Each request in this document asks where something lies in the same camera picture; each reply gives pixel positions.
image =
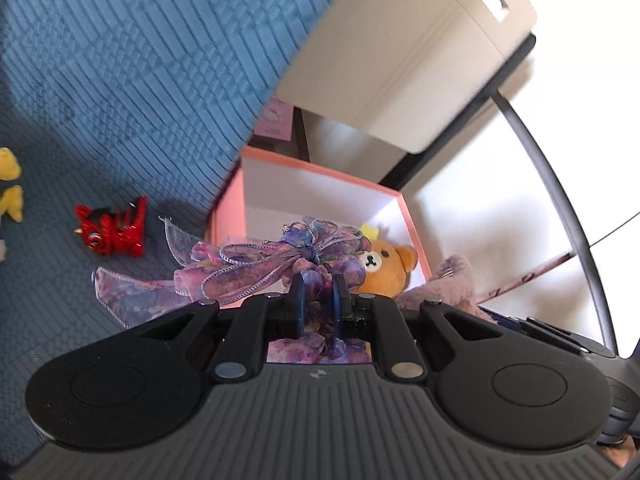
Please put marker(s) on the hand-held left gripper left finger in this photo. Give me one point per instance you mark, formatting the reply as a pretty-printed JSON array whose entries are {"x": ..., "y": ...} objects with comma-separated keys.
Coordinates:
[{"x": 297, "y": 305}]

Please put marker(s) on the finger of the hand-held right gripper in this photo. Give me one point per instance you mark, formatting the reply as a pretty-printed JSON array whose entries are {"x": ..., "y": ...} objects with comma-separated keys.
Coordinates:
[{"x": 550, "y": 332}]

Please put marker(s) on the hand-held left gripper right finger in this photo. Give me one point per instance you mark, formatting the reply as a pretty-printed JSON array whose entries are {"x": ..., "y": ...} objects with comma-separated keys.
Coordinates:
[{"x": 341, "y": 305}]

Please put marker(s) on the brown bear plush toy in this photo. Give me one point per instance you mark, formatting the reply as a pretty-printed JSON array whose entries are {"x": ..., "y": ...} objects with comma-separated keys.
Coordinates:
[{"x": 385, "y": 270}]

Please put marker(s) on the purple ribbon bow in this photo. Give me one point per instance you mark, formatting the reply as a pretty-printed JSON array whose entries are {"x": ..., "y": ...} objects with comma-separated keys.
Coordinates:
[{"x": 250, "y": 270}]

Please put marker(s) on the pink cardboard box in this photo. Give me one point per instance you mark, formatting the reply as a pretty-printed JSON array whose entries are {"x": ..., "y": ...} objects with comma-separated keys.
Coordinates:
[{"x": 280, "y": 195}]

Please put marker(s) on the pink fuzzy plush toy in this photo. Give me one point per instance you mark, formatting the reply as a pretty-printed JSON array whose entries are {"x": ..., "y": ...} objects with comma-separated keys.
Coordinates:
[{"x": 450, "y": 275}]

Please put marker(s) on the red toy figure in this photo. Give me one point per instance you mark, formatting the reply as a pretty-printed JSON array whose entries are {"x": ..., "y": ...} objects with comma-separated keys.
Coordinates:
[{"x": 115, "y": 235}]

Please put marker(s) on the pink wooden strip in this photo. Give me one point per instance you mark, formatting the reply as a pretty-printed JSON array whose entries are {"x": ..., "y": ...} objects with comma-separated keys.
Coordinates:
[{"x": 540, "y": 270}]

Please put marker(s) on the black curved metal tube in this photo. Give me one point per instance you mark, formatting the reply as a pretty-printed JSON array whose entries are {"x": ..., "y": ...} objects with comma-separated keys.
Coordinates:
[{"x": 550, "y": 170}]

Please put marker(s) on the pink carton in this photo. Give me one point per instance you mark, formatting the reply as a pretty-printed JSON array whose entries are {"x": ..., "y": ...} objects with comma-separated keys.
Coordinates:
[{"x": 272, "y": 120}]

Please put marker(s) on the beige folding chair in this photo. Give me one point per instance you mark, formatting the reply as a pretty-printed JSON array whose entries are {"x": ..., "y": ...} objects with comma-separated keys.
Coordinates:
[{"x": 400, "y": 60}]

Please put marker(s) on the blue textured sofa cover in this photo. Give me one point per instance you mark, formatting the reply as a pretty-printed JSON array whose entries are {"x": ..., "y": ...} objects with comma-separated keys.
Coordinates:
[{"x": 125, "y": 60}]

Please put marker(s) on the yellow plush toy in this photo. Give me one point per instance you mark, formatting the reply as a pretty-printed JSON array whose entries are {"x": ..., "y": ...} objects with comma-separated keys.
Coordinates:
[{"x": 10, "y": 165}]

